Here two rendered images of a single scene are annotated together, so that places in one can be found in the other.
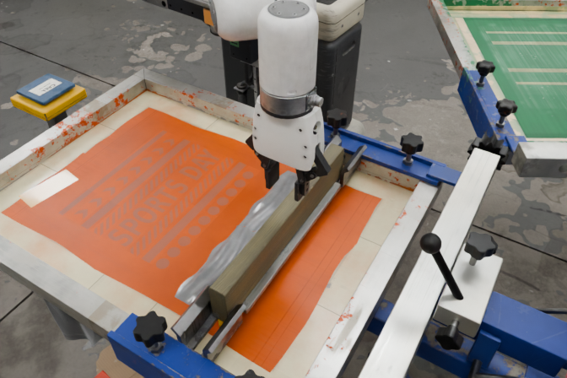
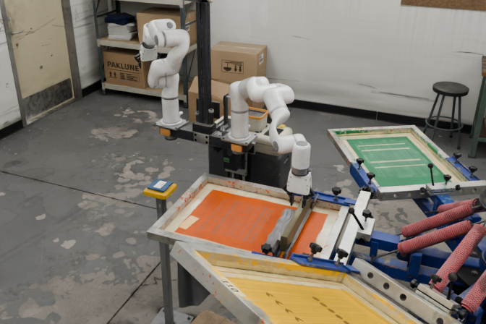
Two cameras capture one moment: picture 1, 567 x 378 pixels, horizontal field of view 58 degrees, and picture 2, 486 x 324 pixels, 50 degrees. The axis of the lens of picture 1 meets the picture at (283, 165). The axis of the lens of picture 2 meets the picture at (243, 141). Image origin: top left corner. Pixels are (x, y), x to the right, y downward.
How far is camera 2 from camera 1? 1.57 m
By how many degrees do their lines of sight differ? 18
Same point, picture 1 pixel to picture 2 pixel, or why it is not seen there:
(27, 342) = not seen: outside the picture
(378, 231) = (329, 224)
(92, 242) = (218, 238)
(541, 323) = (390, 236)
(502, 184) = not seen: hidden behind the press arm
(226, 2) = (281, 142)
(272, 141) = (295, 185)
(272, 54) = (299, 156)
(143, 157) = (222, 208)
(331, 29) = not seen: hidden behind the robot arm
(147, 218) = (236, 228)
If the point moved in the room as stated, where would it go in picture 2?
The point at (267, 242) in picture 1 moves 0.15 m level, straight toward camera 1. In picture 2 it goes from (294, 223) to (306, 244)
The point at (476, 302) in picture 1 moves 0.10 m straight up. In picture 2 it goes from (368, 230) to (371, 209)
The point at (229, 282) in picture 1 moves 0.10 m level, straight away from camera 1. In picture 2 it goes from (286, 233) to (277, 220)
